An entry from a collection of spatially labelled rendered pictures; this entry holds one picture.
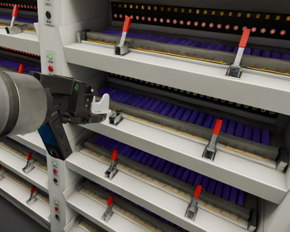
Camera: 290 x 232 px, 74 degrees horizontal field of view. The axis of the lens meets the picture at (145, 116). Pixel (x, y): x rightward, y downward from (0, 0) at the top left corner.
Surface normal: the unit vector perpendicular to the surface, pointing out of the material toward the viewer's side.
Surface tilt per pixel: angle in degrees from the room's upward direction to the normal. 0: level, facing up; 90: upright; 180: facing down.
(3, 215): 0
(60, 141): 88
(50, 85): 90
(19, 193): 16
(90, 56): 106
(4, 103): 76
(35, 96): 62
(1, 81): 39
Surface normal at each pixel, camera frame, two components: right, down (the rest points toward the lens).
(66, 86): 0.88, 0.28
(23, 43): -0.47, 0.51
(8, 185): 0.00, -0.81
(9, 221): 0.14, -0.92
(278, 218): -0.45, 0.27
